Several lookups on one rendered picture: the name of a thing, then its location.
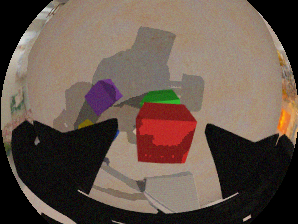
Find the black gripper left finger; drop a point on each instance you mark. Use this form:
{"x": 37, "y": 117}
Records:
{"x": 80, "y": 151}

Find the yellow block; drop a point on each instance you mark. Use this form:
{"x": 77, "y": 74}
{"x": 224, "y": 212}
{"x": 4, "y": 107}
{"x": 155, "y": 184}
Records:
{"x": 86, "y": 122}

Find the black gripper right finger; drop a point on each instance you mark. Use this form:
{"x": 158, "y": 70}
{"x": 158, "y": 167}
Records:
{"x": 234, "y": 156}

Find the purple block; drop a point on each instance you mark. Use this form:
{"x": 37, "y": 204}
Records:
{"x": 102, "y": 96}

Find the red block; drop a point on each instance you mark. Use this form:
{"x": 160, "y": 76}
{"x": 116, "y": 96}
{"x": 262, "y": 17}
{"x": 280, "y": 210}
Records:
{"x": 164, "y": 133}

